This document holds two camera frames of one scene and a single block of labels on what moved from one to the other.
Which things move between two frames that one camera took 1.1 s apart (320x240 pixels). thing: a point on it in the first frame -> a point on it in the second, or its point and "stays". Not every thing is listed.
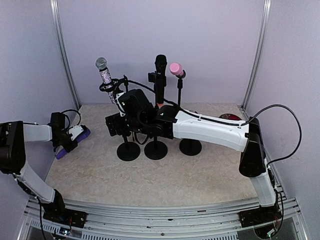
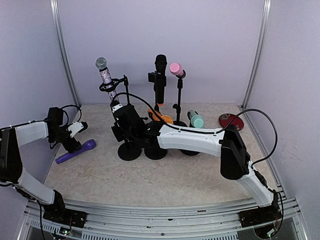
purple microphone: [84, 135] -> [90, 144]
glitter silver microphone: [101, 63] stays
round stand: [128, 151] stays
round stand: [156, 150] stays
